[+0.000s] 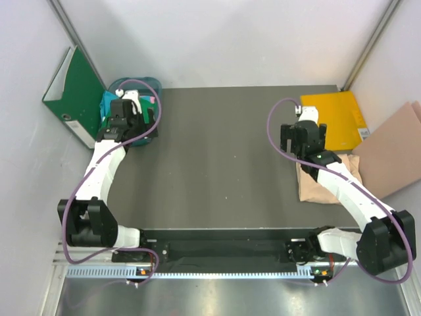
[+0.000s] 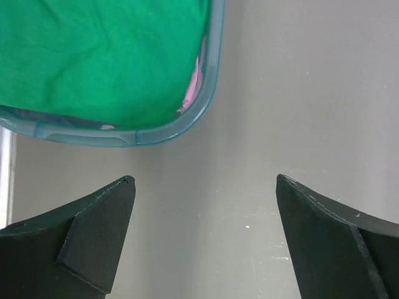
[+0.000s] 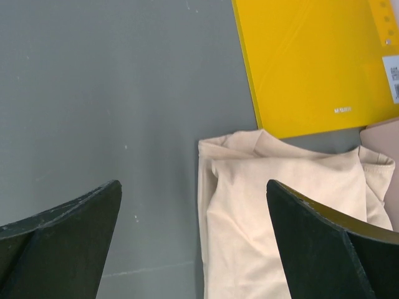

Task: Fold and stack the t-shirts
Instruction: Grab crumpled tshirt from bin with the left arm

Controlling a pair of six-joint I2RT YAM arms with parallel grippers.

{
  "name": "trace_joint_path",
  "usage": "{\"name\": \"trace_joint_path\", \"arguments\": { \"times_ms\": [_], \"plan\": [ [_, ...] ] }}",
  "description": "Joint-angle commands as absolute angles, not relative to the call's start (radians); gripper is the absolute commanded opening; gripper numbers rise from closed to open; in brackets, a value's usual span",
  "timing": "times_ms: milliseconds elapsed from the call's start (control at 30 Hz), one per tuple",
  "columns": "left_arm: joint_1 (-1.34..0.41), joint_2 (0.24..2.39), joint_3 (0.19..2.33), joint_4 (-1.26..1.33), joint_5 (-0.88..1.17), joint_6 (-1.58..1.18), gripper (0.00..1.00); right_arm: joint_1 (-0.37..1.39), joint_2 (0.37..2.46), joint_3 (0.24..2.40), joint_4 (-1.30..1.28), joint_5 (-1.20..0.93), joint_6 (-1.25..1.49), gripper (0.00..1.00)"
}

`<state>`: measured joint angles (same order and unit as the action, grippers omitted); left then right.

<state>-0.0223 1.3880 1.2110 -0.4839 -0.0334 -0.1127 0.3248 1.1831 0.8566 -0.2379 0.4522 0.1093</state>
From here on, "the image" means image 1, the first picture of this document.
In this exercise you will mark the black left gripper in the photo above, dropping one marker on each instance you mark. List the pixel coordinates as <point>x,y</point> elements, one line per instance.
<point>137,114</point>

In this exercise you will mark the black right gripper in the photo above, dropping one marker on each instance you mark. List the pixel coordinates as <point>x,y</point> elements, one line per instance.
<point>287,132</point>

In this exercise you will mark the green t shirt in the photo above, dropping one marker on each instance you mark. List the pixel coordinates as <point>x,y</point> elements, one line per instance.
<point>127,119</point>

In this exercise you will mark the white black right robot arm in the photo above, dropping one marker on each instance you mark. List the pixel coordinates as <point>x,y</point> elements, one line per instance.
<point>386,238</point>

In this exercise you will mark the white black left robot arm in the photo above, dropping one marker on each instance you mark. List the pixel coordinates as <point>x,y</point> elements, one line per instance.
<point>86,218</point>

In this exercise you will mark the blue t shirt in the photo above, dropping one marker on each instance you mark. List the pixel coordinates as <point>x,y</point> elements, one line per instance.
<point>105,103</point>

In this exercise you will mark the teal plastic bin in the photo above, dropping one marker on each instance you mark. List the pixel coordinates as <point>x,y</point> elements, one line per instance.
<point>145,86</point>

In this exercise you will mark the yellow folder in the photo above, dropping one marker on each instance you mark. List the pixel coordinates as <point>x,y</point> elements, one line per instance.
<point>346,127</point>

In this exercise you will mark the beige folded t shirt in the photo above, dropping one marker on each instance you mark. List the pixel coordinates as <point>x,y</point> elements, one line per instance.
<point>311,191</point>

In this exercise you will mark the green lever arch binder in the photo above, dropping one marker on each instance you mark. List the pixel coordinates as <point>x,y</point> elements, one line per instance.
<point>73,96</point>

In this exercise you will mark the brown cardboard sheet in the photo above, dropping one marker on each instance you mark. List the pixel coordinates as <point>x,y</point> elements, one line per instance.
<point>390,156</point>

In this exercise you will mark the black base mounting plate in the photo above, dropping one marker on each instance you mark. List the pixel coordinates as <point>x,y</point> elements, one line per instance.
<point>283,245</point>

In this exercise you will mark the aluminium frame rail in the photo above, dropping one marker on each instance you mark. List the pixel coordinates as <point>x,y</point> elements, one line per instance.
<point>79,253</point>

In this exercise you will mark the grey slotted cable duct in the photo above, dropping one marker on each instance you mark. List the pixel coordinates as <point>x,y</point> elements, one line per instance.
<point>140,273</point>

